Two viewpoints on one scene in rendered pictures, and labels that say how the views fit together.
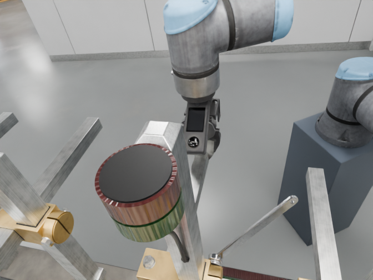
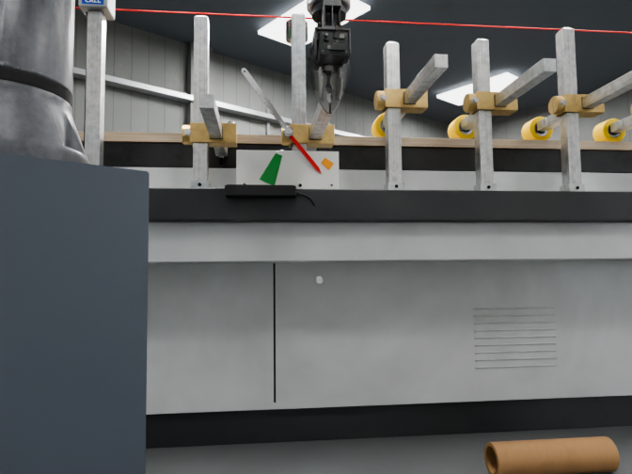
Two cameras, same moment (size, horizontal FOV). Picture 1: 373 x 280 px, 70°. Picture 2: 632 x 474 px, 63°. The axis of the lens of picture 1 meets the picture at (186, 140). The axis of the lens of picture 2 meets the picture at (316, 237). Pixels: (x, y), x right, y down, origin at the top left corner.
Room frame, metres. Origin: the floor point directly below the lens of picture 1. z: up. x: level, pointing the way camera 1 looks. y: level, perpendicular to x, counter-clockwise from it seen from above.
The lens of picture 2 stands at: (1.37, -0.52, 0.49)
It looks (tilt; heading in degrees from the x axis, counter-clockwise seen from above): 4 degrees up; 154
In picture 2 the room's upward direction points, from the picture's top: 1 degrees counter-clockwise
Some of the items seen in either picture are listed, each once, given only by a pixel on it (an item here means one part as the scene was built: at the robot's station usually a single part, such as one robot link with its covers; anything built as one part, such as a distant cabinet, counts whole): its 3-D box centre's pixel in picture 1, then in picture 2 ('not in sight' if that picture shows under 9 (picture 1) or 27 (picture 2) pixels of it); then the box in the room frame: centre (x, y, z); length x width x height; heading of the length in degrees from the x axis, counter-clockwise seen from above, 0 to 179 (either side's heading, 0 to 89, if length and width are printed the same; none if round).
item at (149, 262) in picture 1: (148, 261); not in sight; (0.20, 0.09, 0.88); 0.02 x 0.02 x 0.01
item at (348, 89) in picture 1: (360, 88); (1, 17); (0.70, -0.59, 0.79); 0.17 x 0.15 x 0.18; 7
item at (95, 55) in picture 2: not in sight; (94, 100); (0.00, -0.46, 0.92); 0.05 x 0.04 x 0.45; 70
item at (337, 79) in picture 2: not in sight; (338, 88); (0.48, -0.03, 0.86); 0.06 x 0.03 x 0.09; 160
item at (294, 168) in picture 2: not in sight; (288, 169); (0.19, -0.01, 0.75); 0.26 x 0.01 x 0.10; 70
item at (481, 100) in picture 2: not in sight; (489, 103); (0.35, 0.52, 0.94); 0.13 x 0.06 x 0.05; 70
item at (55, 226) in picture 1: (30, 221); (400, 101); (0.27, 0.28, 0.94); 0.13 x 0.06 x 0.05; 70
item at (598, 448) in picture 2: not in sight; (550, 456); (0.47, 0.55, 0.04); 0.30 x 0.08 x 0.08; 70
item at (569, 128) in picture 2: not in sight; (568, 112); (0.43, 0.73, 0.93); 0.03 x 0.03 x 0.48; 70
